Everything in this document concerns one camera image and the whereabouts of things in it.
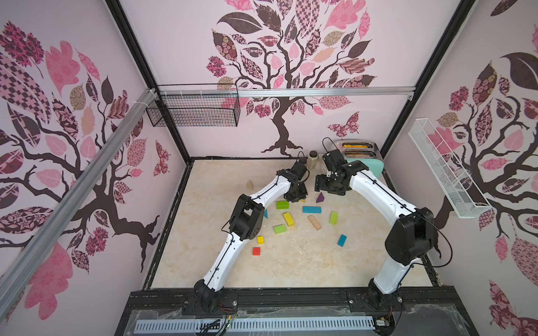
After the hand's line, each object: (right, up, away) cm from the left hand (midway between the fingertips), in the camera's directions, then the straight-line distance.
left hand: (301, 199), depth 100 cm
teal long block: (+5, -5, 0) cm, 7 cm away
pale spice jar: (+7, +21, +7) cm, 23 cm away
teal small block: (+17, -17, -11) cm, 26 cm away
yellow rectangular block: (-7, -9, -6) cm, 13 cm away
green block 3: (-11, -13, -7) cm, 18 cm away
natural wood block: (+6, -11, -6) cm, 15 cm away
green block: (-9, -3, 0) cm, 9 cm away
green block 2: (+15, -8, -5) cm, 17 cm away
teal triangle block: (-17, -7, -3) cm, 19 cm away
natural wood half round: (-26, +7, +7) cm, 28 cm away
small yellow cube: (-19, -16, -13) cm, 28 cm away
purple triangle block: (+9, 0, 0) cm, 9 cm away
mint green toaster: (+30, +24, -1) cm, 39 cm away
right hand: (+8, +5, -13) cm, 16 cm away
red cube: (-21, -20, -15) cm, 33 cm away
